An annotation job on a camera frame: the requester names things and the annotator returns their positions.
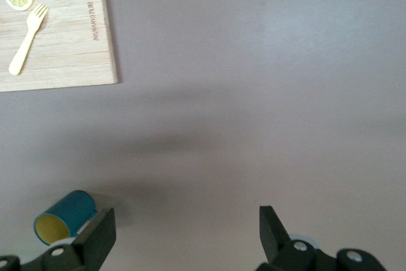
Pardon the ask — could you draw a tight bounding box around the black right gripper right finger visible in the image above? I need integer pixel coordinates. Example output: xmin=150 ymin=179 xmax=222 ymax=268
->
xmin=256 ymin=205 xmax=386 ymax=271

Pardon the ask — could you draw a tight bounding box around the yellow plastic fork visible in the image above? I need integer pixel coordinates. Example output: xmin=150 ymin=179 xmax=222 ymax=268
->
xmin=8 ymin=3 xmax=49 ymax=76

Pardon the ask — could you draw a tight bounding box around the bamboo cutting board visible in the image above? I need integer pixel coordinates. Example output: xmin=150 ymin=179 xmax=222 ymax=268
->
xmin=0 ymin=0 xmax=121 ymax=93

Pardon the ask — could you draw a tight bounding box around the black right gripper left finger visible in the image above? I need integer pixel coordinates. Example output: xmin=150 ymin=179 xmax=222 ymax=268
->
xmin=0 ymin=207 xmax=117 ymax=271

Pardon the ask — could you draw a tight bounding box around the teal mug yellow inside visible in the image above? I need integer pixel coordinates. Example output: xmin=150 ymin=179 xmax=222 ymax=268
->
xmin=33 ymin=190 xmax=99 ymax=247

